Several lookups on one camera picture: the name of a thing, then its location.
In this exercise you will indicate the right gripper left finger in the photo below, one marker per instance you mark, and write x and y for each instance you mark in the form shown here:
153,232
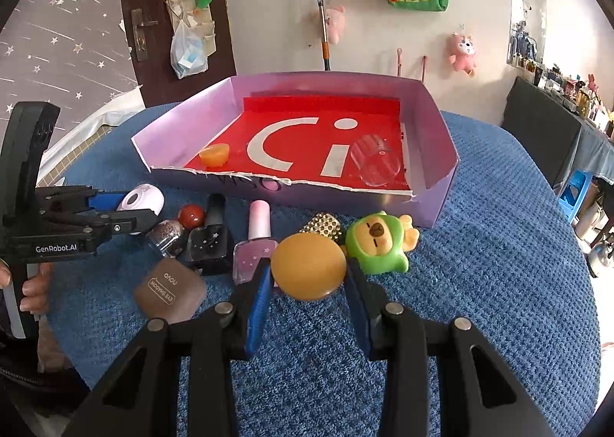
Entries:
228,331

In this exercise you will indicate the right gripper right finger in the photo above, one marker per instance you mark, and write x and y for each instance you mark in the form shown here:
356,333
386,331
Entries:
392,332

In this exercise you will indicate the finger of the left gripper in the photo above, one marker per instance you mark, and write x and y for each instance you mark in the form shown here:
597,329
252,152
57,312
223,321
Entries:
103,200
101,222

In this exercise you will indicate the white pink round device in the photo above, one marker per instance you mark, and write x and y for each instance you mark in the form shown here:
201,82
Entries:
144,196

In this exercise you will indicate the glitter bottle red cap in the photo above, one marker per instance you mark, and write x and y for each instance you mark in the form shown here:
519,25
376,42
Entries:
169,237

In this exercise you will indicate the black nail polish bottle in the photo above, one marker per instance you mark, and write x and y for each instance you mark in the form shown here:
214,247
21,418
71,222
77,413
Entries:
209,248

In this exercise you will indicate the pink nail polish bottle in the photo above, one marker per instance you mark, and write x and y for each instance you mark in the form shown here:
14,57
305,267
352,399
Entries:
259,244

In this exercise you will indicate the green yellow bear toy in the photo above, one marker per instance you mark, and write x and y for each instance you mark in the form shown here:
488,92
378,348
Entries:
381,242

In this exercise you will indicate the large orange round disc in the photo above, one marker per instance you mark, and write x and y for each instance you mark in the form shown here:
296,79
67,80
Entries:
308,267

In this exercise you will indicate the gold studded cylinder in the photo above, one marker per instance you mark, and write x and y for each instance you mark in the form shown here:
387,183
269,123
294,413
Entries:
326,225

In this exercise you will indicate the person's left hand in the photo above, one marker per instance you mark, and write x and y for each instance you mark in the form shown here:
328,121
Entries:
36,291

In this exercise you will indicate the blue knitted table cover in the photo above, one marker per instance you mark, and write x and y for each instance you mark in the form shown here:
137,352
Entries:
501,254

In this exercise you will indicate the clear plastic cup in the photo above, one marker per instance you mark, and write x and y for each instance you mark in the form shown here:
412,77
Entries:
377,164

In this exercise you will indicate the plastic bag of masks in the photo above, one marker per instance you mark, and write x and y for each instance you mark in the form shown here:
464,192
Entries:
188,54

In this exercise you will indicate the dark brown door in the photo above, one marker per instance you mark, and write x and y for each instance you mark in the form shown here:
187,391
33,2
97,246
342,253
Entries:
149,33

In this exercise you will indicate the purple box red lining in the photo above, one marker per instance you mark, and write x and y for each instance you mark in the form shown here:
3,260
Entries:
290,136

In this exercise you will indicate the blue plastic stool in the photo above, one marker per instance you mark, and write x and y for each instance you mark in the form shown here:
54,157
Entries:
574,194

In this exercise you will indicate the side table dark cloth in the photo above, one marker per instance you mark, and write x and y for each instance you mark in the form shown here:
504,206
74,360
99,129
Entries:
558,141

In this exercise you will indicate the pink broom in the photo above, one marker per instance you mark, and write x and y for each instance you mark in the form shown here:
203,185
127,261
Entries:
424,63

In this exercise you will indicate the pink plush behind mop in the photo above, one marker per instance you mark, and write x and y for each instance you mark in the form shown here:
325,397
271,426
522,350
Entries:
335,21

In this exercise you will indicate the pink dustpan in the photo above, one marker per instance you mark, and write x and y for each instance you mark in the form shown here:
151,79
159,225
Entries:
399,62

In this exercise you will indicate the orange grey mop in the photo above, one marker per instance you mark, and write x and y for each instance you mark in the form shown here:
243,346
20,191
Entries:
323,31

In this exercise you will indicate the pink plush on wall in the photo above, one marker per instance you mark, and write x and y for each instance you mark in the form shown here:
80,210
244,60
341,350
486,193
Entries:
462,53

